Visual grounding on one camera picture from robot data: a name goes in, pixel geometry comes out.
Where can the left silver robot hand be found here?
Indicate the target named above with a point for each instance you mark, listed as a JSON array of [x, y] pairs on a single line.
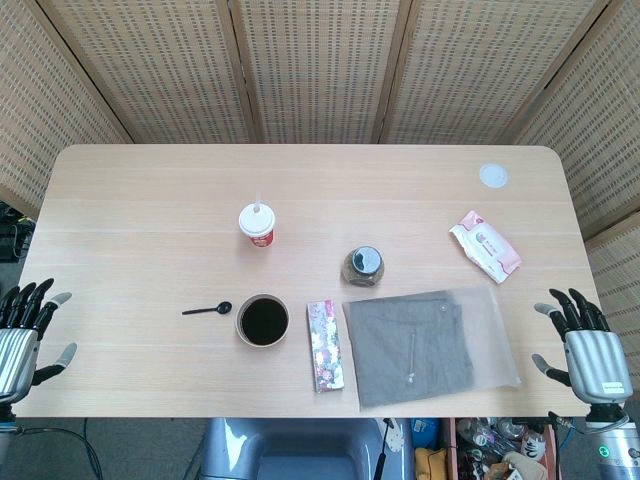
[[17, 350]]

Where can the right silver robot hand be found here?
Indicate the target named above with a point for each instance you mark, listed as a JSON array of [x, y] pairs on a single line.
[[597, 360]]

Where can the black plastic spoon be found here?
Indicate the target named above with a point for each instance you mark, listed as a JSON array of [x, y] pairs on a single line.
[[222, 307]]

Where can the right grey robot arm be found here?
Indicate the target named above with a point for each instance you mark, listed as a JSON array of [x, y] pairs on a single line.
[[617, 450]]

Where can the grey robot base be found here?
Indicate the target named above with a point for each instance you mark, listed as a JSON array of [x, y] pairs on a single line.
[[310, 450]]

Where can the paper cup of black coffee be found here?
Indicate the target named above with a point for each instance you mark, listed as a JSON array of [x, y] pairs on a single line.
[[263, 322]]

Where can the glass jar with lid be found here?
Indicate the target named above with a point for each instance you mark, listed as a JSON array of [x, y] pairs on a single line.
[[363, 267]]

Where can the woven folding screen panel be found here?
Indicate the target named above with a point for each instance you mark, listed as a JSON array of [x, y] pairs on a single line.
[[475, 65], [600, 125], [160, 65], [45, 110], [617, 270], [320, 65]]

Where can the black equipment beside table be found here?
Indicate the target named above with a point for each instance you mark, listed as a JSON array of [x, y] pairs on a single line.
[[12, 235]]

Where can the red crate of clutter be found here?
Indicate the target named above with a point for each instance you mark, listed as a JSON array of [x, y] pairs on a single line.
[[490, 445]]

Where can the pink wet wipes pack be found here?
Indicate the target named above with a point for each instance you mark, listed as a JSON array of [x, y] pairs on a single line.
[[487, 245]]

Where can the blue container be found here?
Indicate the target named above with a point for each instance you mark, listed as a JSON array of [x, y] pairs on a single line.
[[425, 430]]

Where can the grey garment in clear bag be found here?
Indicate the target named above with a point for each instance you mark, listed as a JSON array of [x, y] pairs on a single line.
[[405, 350]]

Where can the yellow cloth bag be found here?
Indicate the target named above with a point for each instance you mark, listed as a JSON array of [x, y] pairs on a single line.
[[430, 462]]

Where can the white round table grommet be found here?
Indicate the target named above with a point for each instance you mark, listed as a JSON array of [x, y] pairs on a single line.
[[494, 175]]

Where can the floral patterned long box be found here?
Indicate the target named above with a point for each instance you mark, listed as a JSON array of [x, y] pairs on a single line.
[[326, 350]]

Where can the red cup with white lid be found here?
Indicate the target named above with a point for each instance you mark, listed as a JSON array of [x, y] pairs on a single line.
[[257, 222]]

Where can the white drinking straw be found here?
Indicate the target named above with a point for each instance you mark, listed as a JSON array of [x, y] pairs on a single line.
[[258, 200]]

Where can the white perforated bracket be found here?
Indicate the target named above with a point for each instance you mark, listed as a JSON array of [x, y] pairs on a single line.
[[395, 437]]

